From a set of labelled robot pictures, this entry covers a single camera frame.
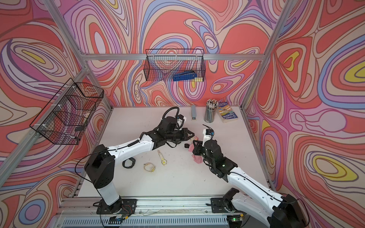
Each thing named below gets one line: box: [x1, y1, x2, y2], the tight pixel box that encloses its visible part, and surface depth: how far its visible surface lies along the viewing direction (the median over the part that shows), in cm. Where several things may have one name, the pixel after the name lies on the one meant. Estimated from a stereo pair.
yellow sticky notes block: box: [194, 76, 203, 82], surface depth 86 cm
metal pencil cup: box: [203, 98, 219, 124], surface depth 101 cm
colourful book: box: [216, 101, 239, 124], surface depth 113 cm
